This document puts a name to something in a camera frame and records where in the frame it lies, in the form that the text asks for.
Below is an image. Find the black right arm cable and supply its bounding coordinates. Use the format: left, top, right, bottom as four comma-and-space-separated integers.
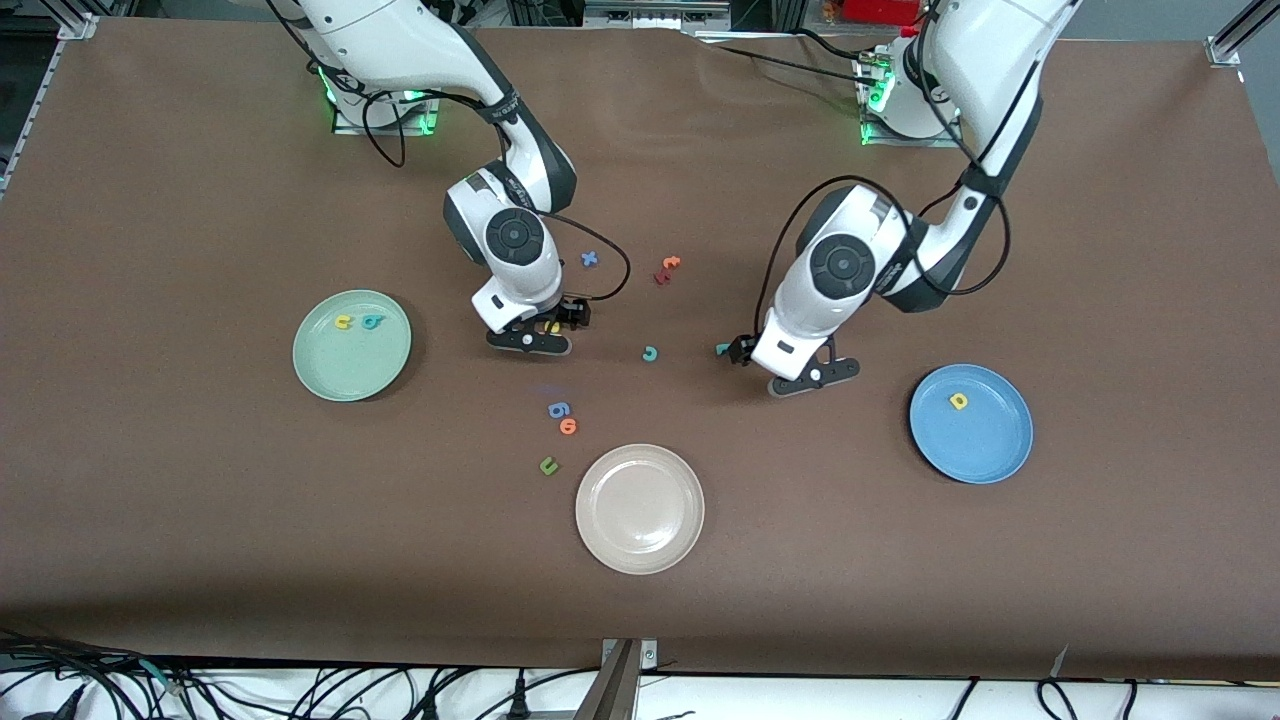
262, 0, 631, 301

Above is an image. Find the brown table cover sheet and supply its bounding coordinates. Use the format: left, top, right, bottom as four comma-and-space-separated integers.
0, 18, 1280, 683

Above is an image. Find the blue plate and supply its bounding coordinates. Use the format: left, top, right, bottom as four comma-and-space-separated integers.
909, 363, 1034, 485

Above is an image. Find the beige plate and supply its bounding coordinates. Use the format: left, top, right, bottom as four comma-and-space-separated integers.
575, 443, 706, 576

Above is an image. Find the light green plate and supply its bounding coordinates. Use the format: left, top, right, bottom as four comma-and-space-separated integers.
292, 289, 413, 403

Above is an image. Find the aluminium frame post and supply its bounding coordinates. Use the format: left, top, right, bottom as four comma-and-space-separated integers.
573, 638, 661, 720

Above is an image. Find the red box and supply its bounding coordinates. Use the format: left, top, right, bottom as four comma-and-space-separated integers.
838, 0, 923, 26

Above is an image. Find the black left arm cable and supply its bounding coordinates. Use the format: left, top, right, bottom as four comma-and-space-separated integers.
750, 0, 1046, 346

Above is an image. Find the black cable on table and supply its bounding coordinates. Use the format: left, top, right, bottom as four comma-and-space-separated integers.
695, 28, 886, 91

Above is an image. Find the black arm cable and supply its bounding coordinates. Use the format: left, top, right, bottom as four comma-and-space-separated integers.
750, 0, 1046, 346
262, 0, 631, 301

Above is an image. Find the silver metal equipment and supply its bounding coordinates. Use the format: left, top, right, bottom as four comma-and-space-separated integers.
583, 0, 733, 31

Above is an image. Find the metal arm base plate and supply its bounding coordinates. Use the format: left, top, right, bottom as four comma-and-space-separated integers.
855, 50, 966, 149
332, 90, 443, 136

